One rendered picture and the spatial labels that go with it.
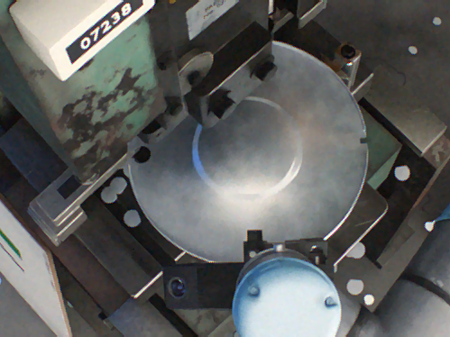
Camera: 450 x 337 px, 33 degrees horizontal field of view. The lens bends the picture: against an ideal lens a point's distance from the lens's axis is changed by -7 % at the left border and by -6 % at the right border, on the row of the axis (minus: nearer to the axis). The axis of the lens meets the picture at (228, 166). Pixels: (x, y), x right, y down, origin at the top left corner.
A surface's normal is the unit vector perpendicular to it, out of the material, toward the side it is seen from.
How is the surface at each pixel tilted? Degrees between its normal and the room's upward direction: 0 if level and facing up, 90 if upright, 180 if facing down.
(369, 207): 0
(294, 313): 19
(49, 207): 0
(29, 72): 90
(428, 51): 0
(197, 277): 33
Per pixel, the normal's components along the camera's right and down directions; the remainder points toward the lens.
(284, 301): -0.02, -0.01
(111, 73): 0.70, 0.67
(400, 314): -0.44, -0.59
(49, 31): -0.03, -0.33
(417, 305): -0.26, -0.50
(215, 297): -0.49, -0.02
